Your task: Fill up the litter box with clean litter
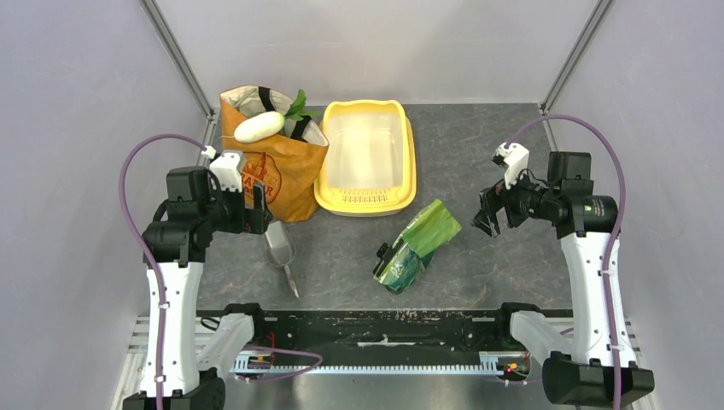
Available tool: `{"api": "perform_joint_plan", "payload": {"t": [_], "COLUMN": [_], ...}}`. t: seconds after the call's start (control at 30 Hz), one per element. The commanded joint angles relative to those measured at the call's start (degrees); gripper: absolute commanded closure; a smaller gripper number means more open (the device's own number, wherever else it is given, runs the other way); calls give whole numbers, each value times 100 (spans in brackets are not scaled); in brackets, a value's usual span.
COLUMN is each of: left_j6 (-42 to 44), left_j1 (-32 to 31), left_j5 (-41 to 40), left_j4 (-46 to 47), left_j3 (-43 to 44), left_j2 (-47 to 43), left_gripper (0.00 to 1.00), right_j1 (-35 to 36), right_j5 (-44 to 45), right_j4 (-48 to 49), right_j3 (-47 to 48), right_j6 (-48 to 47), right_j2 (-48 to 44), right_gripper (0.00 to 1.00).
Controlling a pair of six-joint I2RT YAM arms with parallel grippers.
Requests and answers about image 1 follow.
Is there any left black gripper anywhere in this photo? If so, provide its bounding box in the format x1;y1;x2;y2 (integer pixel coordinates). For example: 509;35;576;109
199;178;272;234

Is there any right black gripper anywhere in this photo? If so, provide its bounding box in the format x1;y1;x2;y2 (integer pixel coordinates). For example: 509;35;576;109
469;161;560;237

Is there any metal scoop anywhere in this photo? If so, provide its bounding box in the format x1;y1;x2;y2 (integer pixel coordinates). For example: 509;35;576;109
264;221;300;298

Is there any green litter bag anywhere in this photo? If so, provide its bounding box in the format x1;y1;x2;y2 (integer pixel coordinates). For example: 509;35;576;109
373;199;462;295

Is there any black bag clip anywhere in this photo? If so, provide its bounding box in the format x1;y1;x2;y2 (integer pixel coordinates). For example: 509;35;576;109
376;243;391;268

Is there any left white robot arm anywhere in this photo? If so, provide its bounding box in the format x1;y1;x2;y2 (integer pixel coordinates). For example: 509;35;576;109
122;167;272;409

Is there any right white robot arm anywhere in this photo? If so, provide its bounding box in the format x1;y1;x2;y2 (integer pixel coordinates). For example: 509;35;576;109
473;143;655;407

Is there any yellow litter box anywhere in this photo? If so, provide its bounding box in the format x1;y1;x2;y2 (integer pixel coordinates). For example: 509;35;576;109
314;99;417;217

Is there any orange paper grocery bag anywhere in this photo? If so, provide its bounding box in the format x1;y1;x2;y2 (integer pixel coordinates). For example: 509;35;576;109
219;85;329;223

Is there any white daikon radish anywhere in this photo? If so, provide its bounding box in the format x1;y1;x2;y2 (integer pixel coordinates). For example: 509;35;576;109
233;111;285;144

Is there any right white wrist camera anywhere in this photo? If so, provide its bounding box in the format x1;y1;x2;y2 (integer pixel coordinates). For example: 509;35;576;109
492;143;529;190

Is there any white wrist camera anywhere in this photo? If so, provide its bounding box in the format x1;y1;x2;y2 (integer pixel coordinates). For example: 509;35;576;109
492;143;529;190
209;149;246;193

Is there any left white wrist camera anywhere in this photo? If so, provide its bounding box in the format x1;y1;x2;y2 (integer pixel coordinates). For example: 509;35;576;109
209;149;246;193

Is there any slotted cable duct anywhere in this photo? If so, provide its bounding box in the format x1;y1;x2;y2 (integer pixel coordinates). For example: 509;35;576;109
231;352;528;378

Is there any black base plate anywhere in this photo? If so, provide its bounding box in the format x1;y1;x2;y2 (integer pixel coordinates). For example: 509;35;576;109
252;309;525;366

